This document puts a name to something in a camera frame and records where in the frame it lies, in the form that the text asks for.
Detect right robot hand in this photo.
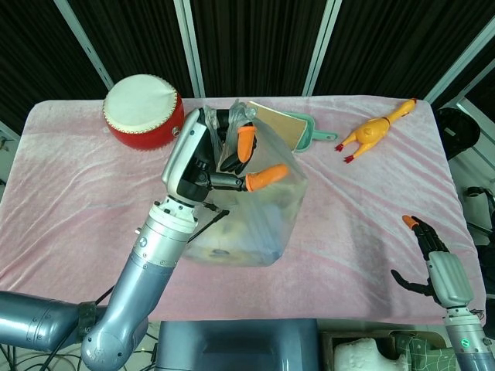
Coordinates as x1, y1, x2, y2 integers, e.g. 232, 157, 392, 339
390, 214, 476, 309

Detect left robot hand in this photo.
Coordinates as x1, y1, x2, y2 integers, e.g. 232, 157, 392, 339
160, 107, 290, 206

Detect clear plastic bag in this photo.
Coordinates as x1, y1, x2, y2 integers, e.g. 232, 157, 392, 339
181, 99, 309, 268

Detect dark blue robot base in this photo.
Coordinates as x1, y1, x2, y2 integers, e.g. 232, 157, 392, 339
154, 318, 320, 371

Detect red drum with white skin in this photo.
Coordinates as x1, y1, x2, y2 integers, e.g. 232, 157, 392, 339
102, 74, 184, 151

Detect green checked cloth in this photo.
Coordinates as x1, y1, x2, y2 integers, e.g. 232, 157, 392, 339
398, 334, 459, 371

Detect brown cardboard booklet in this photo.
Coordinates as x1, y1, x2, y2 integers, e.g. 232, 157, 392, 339
246, 100, 306, 150

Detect pink striped fleece blanket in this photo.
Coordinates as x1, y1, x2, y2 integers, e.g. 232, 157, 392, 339
0, 95, 486, 322

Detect white foam block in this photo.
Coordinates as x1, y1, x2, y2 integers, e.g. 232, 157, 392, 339
334, 336, 409, 371

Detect teal plastic dustpan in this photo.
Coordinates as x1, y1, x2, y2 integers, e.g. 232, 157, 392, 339
284, 111, 338, 155

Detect black round stool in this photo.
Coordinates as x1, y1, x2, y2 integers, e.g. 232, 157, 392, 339
435, 107, 481, 160

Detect yellow rubber chicken toy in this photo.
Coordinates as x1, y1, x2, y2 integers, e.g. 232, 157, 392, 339
334, 97, 418, 165

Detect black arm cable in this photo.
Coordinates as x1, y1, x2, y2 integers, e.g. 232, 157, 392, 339
92, 208, 230, 310

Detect white metal frame post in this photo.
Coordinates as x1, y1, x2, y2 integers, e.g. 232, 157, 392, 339
173, 0, 206, 98
305, 0, 343, 97
423, 17, 495, 104
53, 0, 115, 92

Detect black floor cables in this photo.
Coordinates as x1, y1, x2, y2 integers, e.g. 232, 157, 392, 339
0, 339, 84, 371

